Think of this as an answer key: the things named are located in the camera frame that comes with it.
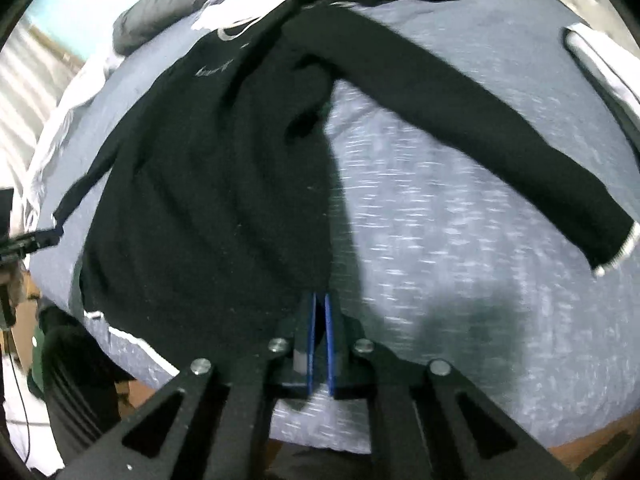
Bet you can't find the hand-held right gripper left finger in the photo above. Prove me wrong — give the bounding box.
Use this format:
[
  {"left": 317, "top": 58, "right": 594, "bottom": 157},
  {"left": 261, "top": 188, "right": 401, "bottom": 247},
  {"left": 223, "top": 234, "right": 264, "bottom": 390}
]
[{"left": 57, "top": 292, "right": 321, "bottom": 480}]

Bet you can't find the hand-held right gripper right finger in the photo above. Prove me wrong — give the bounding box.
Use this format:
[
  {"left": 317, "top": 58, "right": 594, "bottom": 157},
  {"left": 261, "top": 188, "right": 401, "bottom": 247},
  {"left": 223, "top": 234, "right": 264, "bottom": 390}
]
[{"left": 325, "top": 292, "right": 576, "bottom": 480}]

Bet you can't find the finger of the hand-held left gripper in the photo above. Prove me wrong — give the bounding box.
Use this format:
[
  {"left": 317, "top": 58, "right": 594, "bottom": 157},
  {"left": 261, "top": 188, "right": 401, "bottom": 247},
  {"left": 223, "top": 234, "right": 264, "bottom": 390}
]
[{"left": 12, "top": 227, "right": 64, "bottom": 258}]

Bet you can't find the black sweater with white trim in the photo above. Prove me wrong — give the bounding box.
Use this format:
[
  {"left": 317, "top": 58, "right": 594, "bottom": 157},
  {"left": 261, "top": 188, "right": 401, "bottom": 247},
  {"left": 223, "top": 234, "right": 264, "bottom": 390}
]
[{"left": 52, "top": 0, "right": 640, "bottom": 361}]

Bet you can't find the light grey sheet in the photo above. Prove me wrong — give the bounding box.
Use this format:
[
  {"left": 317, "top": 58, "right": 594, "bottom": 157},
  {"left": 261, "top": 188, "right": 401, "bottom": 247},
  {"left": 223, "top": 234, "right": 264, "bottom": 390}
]
[{"left": 22, "top": 52, "right": 126, "bottom": 231}]

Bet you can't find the beige striped curtain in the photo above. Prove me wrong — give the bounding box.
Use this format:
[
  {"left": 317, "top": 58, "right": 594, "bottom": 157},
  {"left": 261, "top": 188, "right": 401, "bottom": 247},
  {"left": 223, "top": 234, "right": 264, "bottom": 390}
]
[{"left": 0, "top": 20, "right": 88, "bottom": 176}]

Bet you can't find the black ribbed suitcase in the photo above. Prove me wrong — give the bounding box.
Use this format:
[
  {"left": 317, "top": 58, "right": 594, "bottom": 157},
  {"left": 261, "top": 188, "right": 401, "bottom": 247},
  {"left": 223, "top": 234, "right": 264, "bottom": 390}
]
[{"left": 27, "top": 305, "right": 132, "bottom": 461}]

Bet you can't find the dark grey rolled duvet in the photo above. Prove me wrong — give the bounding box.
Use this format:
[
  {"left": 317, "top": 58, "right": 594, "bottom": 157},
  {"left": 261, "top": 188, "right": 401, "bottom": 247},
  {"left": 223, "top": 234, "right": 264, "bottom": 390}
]
[{"left": 112, "top": 0, "right": 536, "bottom": 57}]

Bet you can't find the white t-shirt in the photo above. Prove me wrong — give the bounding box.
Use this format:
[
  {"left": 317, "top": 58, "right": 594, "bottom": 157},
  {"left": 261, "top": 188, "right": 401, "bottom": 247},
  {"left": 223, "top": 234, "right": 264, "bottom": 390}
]
[{"left": 190, "top": 0, "right": 281, "bottom": 31}]

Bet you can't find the folded white garment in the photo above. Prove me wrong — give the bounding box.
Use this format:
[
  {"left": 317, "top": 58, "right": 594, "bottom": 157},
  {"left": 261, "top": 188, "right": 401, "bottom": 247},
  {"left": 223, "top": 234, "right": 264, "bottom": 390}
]
[{"left": 562, "top": 22, "right": 640, "bottom": 111}]

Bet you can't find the cream tufted headboard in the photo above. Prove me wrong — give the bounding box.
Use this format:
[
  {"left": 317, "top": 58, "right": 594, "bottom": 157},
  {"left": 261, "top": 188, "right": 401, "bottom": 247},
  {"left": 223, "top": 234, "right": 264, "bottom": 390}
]
[{"left": 520, "top": 0, "right": 640, "bottom": 56}]

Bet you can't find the wooden window frame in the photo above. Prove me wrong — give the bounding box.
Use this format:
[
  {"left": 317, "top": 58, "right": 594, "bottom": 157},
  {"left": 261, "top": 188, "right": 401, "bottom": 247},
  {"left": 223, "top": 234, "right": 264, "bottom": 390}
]
[{"left": 30, "top": 25, "right": 87, "bottom": 69}]

